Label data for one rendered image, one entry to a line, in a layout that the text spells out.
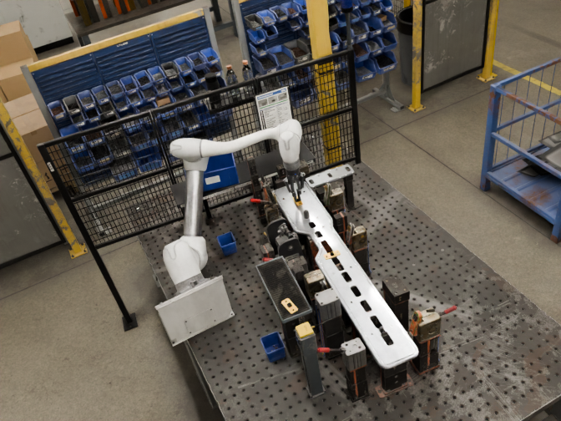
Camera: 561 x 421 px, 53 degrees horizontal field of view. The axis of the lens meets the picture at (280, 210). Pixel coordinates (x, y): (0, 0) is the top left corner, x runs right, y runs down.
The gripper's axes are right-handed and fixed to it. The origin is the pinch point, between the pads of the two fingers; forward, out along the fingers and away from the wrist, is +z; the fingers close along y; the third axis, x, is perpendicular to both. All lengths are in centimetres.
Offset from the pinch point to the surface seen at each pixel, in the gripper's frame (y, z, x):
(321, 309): 21, -2, 84
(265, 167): 5.7, 3.1, -39.3
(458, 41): -245, 53, -203
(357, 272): -6, 6, 64
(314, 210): -5.8, 6.0, 10.1
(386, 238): -44, 36, 22
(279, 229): 21.0, -8.7, 31.2
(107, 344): 142, 106, -43
